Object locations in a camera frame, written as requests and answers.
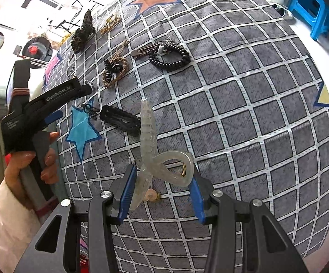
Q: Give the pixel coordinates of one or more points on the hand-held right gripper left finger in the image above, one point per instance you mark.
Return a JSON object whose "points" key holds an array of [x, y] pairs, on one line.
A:
{"points": [[126, 193]]}

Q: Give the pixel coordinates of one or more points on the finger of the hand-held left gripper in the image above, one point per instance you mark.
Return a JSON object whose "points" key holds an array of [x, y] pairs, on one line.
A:
{"points": [[65, 91], [21, 74]]}

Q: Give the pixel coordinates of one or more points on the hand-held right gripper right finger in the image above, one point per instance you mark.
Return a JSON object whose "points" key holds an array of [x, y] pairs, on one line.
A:
{"points": [[197, 202]]}

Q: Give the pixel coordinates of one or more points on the clear hair claw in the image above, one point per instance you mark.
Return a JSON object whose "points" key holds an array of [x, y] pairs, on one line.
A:
{"points": [[147, 136]]}

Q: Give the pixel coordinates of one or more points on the person's left forearm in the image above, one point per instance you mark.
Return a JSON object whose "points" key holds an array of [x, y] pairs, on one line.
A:
{"points": [[5, 227]]}

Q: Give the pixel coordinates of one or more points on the person's left hand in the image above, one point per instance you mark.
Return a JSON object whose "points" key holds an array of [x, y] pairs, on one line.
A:
{"points": [[22, 162]]}

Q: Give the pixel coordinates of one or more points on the black wavy hairpin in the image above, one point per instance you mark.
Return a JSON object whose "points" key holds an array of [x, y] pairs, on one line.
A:
{"points": [[71, 69]]}

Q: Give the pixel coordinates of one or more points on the small pink flower clip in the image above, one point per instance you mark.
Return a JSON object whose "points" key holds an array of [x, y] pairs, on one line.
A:
{"points": [[151, 195]]}

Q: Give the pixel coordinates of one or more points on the black round fan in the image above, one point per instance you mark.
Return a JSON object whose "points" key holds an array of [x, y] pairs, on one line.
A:
{"points": [[36, 49]]}

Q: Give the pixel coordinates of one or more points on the small black hairpin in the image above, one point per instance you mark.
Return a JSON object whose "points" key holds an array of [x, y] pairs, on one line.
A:
{"points": [[89, 110]]}

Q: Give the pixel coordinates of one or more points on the small black hair claw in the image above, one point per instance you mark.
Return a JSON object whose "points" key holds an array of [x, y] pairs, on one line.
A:
{"points": [[113, 65]]}

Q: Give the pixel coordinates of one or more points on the black snap hair clip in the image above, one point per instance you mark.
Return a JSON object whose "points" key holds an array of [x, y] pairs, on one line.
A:
{"points": [[119, 118]]}

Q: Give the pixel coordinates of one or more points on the leopard print hair bow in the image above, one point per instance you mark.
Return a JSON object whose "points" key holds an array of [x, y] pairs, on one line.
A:
{"points": [[82, 32]]}

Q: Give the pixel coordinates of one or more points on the black folding chair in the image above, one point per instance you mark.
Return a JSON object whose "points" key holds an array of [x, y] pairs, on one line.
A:
{"points": [[76, 11]]}

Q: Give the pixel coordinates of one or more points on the metal hair clip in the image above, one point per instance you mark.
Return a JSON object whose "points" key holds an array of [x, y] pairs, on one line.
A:
{"points": [[141, 52]]}

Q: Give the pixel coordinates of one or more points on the grey checked star tablecloth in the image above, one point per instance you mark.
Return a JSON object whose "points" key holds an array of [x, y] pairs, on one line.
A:
{"points": [[238, 119]]}

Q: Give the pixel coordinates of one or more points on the grey slipper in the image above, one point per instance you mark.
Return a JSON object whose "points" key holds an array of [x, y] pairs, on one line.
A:
{"points": [[282, 10]]}

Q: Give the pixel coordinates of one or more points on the blue plastic stool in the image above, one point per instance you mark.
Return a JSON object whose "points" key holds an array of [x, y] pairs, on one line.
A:
{"points": [[318, 14]]}

